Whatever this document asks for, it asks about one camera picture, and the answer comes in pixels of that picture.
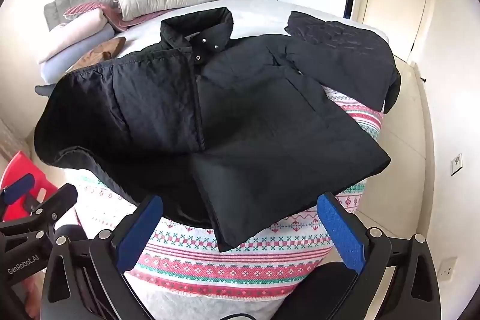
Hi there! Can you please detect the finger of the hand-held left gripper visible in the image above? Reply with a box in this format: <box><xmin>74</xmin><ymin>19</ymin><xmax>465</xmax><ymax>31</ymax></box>
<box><xmin>0</xmin><ymin>184</ymin><xmax>79</xmax><ymax>247</ymax></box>
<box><xmin>0</xmin><ymin>173</ymin><xmax>35</xmax><ymax>210</ymax></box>

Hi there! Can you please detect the pink pillow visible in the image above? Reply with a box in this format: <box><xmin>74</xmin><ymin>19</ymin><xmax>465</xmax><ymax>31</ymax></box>
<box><xmin>63</xmin><ymin>2</ymin><xmax>169</xmax><ymax>33</ymax></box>

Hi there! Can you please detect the cream wall socket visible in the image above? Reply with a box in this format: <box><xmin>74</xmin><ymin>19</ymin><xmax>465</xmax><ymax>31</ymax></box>
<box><xmin>437</xmin><ymin>257</ymin><xmax>458</xmax><ymax>281</ymax></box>

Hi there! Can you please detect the brown garment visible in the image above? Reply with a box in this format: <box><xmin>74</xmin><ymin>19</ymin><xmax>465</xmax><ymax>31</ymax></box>
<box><xmin>71</xmin><ymin>39</ymin><xmax>126</xmax><ymax>71</ymax></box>

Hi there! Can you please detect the folded pale pink blanket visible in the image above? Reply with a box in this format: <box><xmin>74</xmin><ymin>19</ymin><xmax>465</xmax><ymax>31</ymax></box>
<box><xmin>37</xmin><ymin>9</ymin><xmax>113</xmax><ymax>63</ymax></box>

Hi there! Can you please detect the white patterned blanket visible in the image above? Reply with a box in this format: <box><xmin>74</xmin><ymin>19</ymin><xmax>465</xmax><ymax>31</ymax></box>
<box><xmin>35</xmin><ymin>0</ymin><xmax>391</xmax><ymax>320</ymax></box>

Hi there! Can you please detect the black collared jacket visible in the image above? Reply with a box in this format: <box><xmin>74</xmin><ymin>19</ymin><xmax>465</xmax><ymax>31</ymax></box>
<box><xmin>33</xmin><ymin>7</ymin><xmax>392</xmax><ymax>253</ymax></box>

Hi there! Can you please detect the red plastic chair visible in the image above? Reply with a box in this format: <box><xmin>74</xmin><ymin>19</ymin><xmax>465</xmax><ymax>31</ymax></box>
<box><xmin>0</xmin><ymin>151</ymin><xmax>57</xmax><ymax>223</ymax></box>

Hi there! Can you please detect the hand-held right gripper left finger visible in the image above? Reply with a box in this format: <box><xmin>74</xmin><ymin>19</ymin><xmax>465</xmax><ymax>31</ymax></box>
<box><xmin>40</xmin><ymin>194</ymin><xmax>164</xmax><ymax>320</ymax></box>

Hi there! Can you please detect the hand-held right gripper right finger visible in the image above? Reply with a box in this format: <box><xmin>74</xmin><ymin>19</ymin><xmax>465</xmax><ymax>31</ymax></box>
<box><xmin>316</xmin><ymin>193</ymin><xmax>442</xmax><ymax>320</ymax></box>

